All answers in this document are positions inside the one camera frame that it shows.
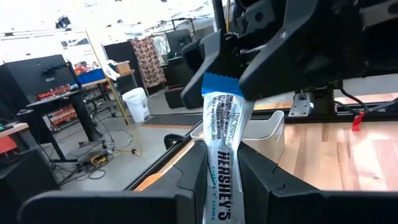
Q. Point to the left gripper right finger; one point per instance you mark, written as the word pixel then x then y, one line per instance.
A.
pixel 280 205

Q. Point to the thin wooden pole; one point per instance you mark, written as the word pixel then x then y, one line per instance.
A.
pixel 119 102

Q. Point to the black bag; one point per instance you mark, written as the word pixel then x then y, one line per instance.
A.
pixel 175 98

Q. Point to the white blue Hershey's bar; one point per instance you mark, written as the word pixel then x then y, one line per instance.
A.
pixel 224 130

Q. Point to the white plastic bin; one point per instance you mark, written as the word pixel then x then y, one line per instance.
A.
pixel 264 137

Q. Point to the black cabinet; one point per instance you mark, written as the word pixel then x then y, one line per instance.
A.
pixel 25 186

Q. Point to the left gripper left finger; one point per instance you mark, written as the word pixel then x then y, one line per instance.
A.
pixel 155 205

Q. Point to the red patterned hanging cloth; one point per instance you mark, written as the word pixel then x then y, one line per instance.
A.
pixel 149 62

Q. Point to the silver metal bracket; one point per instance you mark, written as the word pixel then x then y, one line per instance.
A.
pixel 300 104

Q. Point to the cardboard box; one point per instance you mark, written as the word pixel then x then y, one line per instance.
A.
pixel 122 68

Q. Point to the red storage bins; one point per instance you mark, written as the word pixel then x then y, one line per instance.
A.
pixel 63 115
pixel 53 92

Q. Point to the black partition panel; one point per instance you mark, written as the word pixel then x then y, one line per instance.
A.
pixel 25 77

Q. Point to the black orange striped mat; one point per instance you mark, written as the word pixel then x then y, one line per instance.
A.
pixel 174 119

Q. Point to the white trash can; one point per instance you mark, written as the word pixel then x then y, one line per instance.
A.
pixel 136 105

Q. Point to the blue storage crate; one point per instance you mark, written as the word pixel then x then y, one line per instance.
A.
pixel 91 77

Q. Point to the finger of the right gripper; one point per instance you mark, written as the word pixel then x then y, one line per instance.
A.
pixel 216 53
pixel 295 56

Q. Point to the black standing desk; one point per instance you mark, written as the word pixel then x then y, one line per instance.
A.
pixel 53 99

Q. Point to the light wooden table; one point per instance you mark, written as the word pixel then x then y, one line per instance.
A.
pixel 12 129

